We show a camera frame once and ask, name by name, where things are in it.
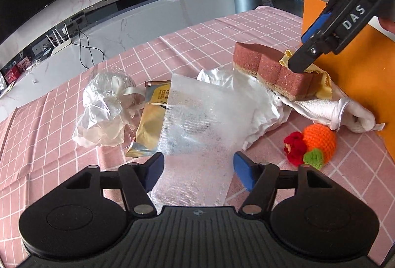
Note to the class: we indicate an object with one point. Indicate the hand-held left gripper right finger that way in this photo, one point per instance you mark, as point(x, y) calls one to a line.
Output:
point(243, 171)

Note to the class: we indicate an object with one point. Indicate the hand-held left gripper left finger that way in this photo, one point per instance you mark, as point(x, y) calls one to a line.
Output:
point(153, 171)

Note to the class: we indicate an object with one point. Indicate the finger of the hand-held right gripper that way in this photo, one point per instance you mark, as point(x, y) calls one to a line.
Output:
point(304, 59)
point(316, 26)

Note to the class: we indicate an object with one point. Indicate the yellow cleaning cloth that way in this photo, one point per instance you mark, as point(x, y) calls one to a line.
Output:
point(324, 89)

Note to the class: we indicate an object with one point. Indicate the reddish brown sponge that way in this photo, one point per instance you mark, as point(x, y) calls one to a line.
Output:
point(268, 70)

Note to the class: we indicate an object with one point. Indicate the white towel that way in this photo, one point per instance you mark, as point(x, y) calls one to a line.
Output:
point(327, 110)

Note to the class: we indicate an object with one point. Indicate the white foam wrap sheet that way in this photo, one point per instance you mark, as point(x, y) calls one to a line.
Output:
point(200, 132)

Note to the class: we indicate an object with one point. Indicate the orange cardboard box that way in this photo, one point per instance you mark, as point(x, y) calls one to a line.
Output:
point(370, 86)

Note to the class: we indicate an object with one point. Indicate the orange crochet fruit toy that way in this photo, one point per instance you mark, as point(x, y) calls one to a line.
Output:
point(321, 140)

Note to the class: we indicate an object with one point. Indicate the person's right hand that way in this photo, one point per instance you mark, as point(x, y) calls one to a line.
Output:
point(388, 25)

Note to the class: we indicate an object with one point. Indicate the gold snack packet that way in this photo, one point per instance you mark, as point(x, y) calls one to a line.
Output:
point(148, 129)

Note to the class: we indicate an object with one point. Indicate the crumpled white plastic bag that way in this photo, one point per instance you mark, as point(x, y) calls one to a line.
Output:
point(265, 113)

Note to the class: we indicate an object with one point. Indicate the clear plastic bag with ribbon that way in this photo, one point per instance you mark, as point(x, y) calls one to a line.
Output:
point(101, 107)

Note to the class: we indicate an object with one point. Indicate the white wifi router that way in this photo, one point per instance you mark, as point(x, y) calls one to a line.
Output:
point(60, 41)

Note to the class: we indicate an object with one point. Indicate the red gift box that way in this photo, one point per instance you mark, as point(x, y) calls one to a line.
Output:
point(14, 72)

